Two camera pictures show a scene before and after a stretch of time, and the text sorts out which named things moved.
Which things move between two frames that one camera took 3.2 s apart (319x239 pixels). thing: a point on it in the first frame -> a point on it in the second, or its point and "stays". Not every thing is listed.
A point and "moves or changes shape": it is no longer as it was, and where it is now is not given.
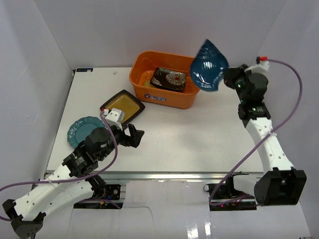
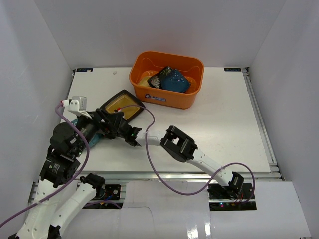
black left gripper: x=128 y=136 -> x=100 y=119
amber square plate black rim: x=127 y=103 stays
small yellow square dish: x=147 y=83 moves or changes shape
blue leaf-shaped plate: x=208 y=66 -> x=174 y=80
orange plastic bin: x=143 y=65 stays
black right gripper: x=230 y=75 -> x=110 y=136
